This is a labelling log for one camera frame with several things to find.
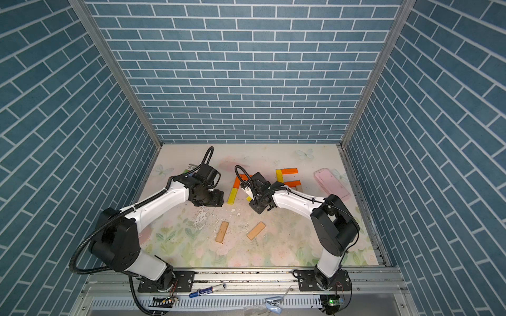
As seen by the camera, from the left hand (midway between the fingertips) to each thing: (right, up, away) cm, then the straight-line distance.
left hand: (221, 202), depth 87 cm
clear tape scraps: (+22, -32, -18) cm, 43 cm away
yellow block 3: (+27, +10, +19) cm, 35 cm away
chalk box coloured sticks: (-22, +15, +22) cm, 34 cm away
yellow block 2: (+12, +1, +4) cm, 13 cm away
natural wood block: (0, -13, -1) cm, 13 cm away
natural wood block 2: (+15, -13, 0) cm, 20 cm away
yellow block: (+3, +1, +12) cm, 12 cm away
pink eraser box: (+55, +6, +15) cm, 57 cm away
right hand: (+16, -1, +4) cm, 17 cm away
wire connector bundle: (-18, -34, -15) cm, 41 cm away
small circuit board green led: (+43, -33, -16) cm, 57 cm away
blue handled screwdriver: (-1, -28, -16) cm, 33 cm away
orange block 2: (+12, +13, -16) cm, 24 cm away
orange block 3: (+33, +13, +22) cm, 41 cm away
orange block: (+5, +7, +15) cm, 17 cm away
